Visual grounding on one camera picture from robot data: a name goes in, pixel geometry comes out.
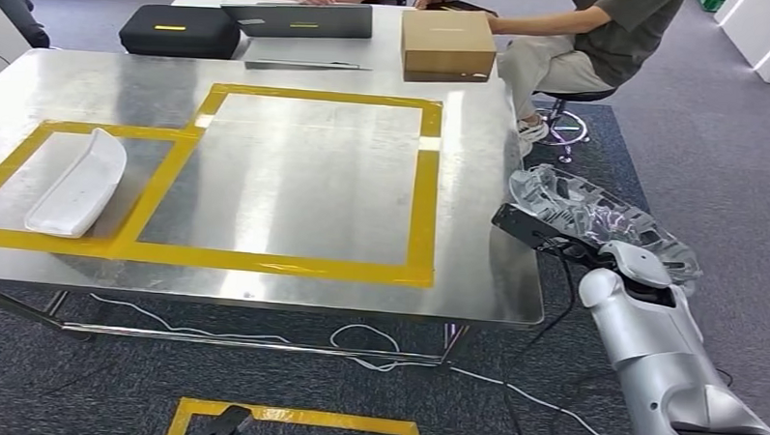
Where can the grey plastic wheel hubcap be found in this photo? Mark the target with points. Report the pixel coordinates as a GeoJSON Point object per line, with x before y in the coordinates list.
{"type": "Point", "coordinates": [540, 183]}

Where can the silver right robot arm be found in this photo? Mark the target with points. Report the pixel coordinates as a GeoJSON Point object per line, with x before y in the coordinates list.
{"type": "Point", "coordinates": [656, 341]}

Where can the stainless steel workbench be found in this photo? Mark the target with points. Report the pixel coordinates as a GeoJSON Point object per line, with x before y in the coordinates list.
{"type": "Point", "coordinates": [296, 187]}

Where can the white plastic trim part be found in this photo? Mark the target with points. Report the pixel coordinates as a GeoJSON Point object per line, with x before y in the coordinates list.
{"type": "Point", "coordinates": [75, 186]}

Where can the white desk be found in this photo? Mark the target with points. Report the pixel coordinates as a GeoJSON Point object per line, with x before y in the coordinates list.
{"type": "Point", "coordinates": [386, 49]}

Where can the brown cardboard box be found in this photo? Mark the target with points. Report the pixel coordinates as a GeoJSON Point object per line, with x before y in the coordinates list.
{"type": "Point", "coordinates": [449, 42]}

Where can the yellow floor tape square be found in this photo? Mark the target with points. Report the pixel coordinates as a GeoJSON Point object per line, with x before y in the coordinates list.
{"type": "Point", "coordinates": [320, 419]}

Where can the grey laptop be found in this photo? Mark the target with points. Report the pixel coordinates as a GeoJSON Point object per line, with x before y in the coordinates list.
{"type": "Point", "coordinates": [296, 21]}

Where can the black remote controller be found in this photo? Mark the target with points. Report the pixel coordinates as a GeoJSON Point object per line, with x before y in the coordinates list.
{"type": "Point", "coordinates": [463, 6]}

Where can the black seat chrome stool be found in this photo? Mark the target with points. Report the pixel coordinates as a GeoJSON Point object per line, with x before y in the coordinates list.
{"type": "Point", "coordinates": [581, 95]}

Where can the black carrying case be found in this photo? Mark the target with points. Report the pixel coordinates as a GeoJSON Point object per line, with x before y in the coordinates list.
{"type": "Point", "coordinates": [180, 42]}

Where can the green plastic crate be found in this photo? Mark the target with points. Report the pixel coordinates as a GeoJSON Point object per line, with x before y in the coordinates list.
{"type": "Point", "coordinates": [711, 2]}

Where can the white partition panels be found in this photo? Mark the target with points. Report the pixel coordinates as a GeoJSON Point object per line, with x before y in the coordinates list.
{"type": "Point", "coordinates": [769, 37]}

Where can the large yellow tape frame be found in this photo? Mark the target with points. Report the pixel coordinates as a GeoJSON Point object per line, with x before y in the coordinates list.
{"type": "Point", "coordinates": [423, 211]}

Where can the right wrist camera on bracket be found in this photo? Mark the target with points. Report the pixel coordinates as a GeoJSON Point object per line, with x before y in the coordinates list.
{"type": "Point", "coordinates": [519, 222]}

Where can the small yellow tape frame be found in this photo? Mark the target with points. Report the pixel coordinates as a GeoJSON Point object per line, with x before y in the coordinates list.
{"type": "Point", "coordinates": [38, 239]}

